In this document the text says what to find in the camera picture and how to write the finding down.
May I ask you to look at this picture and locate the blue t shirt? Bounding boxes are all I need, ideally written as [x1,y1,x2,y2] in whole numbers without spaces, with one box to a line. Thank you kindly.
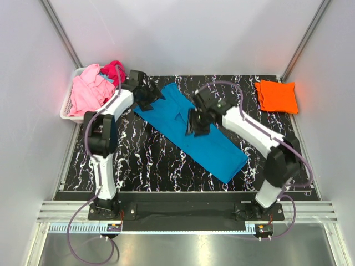
[134,83,249,183]

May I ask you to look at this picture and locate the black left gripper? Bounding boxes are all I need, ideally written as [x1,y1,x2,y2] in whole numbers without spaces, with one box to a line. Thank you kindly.
[137,79,165,112]

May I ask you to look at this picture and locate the white plastic laundry basket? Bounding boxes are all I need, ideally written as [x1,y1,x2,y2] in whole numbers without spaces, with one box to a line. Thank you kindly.
[59,68,120,124]

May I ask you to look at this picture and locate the aluminium frame rail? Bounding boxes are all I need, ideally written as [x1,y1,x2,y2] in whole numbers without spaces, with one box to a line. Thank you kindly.
[37,201,337,223]

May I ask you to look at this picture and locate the folded orange t shirt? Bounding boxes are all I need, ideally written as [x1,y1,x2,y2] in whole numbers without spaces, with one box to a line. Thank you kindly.
[255,80,299,115]

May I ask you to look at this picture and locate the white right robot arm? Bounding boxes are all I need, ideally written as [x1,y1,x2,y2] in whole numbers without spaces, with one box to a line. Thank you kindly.
[186,85,301,220]

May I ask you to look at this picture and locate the light blue garment in basket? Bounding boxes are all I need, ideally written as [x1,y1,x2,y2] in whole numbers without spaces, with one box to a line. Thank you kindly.
[99,73,114,83]

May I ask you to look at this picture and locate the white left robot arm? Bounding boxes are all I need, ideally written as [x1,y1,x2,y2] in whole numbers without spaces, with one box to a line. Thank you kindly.
[84,70,165,219]

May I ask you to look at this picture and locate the magenta t shirt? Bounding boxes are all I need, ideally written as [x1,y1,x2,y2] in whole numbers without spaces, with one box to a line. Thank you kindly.
[100,60,128,108]

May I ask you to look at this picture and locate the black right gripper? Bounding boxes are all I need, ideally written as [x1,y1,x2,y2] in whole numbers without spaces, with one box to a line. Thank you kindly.
[185,108,210,137]

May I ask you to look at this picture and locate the light pink t shirt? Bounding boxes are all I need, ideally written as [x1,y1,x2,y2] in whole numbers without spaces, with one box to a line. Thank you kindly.
[68,64,103,116]

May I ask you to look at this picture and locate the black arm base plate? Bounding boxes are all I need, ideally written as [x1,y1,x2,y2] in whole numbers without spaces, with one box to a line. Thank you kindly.
[88,192,285,233]

